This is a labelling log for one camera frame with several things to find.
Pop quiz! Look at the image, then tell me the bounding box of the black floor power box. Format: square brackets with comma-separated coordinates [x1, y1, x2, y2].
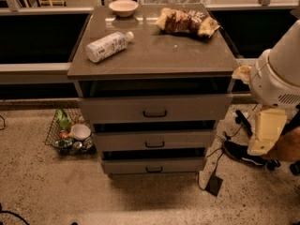
[205, 174, 223, 196]

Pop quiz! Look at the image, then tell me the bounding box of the black sneaker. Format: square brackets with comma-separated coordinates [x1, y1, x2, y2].
[222, 141, 280, 171]

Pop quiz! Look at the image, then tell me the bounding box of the red apple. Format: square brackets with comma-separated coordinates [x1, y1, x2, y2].
[58, 131, 68, 140]

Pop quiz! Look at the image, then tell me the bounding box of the white plastic bottle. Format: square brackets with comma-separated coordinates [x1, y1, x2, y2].
[85, 31, 134, 63]

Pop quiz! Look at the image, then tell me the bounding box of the black wire basket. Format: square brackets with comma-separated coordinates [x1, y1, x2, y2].
[45, 109, 97, 156]

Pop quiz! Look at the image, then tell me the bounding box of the grey drawer cabinet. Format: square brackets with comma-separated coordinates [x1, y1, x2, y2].
[72, 6, 234, 162]

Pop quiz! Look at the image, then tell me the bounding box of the grey top drawer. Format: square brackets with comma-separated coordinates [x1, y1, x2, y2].
[78, 95, 233, 123]

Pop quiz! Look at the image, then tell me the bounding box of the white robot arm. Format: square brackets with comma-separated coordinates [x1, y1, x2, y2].
[232, 9, 300, 156]

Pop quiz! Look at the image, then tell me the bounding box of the black cable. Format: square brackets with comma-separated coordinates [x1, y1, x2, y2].
[196, 103, 259, 191]

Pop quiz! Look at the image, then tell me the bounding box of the green snack bag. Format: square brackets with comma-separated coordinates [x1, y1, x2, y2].
[54, 109, 71, 131]

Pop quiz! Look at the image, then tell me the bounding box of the grey middle drawer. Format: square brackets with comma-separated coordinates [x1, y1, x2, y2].
[92, 129, 216, 152]

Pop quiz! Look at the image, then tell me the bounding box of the metal railing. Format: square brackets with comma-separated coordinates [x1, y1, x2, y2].
[0, 55, 256, 84]

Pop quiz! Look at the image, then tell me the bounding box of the grey bottom drawer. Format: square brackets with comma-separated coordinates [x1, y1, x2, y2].
[101, 157, 206, 175]

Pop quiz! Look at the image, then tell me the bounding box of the brown yellow chip bag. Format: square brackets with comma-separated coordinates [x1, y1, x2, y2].
[155, 7, 219, 38]

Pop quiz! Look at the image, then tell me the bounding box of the beige bowl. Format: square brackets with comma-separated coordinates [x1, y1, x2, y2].
[109, 0, 139, 18]

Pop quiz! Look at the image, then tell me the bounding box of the white cup in basket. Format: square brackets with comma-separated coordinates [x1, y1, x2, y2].
[71, 124, 91, 141]

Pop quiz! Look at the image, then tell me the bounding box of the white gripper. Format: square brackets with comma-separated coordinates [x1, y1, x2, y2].
[232, 66, 287, 156]

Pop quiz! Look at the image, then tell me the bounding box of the grey drawer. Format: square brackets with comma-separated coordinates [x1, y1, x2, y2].
[92, 129, 216, 152]
[101, 157, 206, 175]
[78, 95, 233, 123]

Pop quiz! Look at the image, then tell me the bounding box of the black stand leg with wheels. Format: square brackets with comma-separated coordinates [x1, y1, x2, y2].
[235, 110, 253, 136]

